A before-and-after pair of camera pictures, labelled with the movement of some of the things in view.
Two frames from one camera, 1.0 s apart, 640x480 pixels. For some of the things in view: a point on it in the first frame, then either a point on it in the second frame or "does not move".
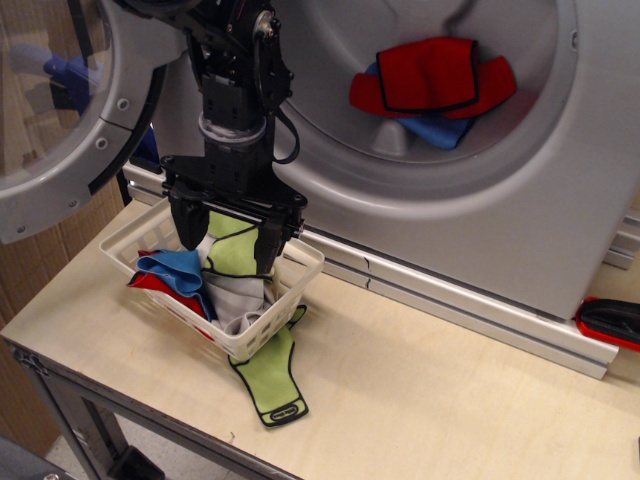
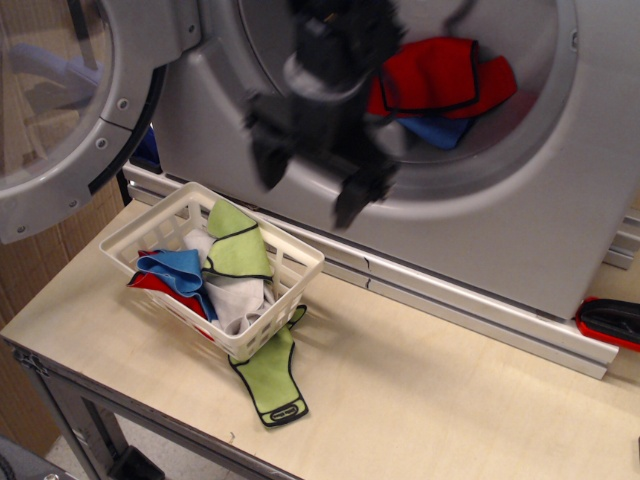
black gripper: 239,181 to 333,133
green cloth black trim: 267,372 does not move
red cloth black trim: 443,77 does not move
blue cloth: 440,131 does not move
